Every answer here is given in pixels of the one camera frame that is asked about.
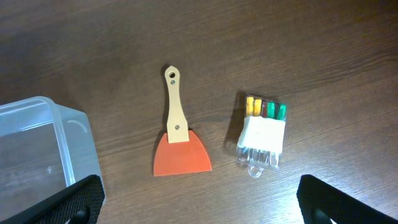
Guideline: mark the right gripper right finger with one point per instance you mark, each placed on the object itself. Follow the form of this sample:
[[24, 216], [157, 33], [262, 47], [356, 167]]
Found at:
[[320, 202]]

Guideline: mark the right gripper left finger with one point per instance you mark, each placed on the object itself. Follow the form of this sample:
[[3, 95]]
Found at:
[[79, 203]]

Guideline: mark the clear plastic container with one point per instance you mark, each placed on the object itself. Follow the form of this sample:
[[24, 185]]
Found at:
[[45, 148]]

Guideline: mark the clear case of screwdriver bits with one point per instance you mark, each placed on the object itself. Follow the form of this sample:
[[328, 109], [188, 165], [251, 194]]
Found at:
[[260, 143]]

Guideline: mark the orange scraper wooden handle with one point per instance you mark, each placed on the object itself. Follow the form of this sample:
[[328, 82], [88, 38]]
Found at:
[[180, 150]]

